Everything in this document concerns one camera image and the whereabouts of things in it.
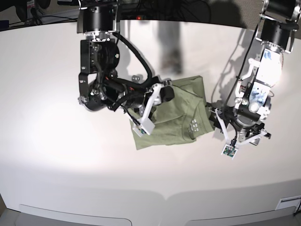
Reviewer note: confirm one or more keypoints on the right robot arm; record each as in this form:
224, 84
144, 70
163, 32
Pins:
99, 84

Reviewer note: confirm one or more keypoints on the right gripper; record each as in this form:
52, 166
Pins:
141, 100

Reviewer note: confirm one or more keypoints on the green T-shirt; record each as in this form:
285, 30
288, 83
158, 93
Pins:
181, 120

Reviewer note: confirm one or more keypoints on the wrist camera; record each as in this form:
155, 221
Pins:
145, 128
229, 151

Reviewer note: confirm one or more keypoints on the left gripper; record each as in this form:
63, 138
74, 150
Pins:
247, 127

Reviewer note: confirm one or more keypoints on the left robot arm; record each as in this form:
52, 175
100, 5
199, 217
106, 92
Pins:
251, 90

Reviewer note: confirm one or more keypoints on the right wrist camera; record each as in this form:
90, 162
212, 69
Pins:
145, 128

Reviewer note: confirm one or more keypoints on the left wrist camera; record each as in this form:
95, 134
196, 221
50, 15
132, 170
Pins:
229, 151

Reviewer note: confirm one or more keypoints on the black power strip red light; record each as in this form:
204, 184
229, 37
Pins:
134, 17

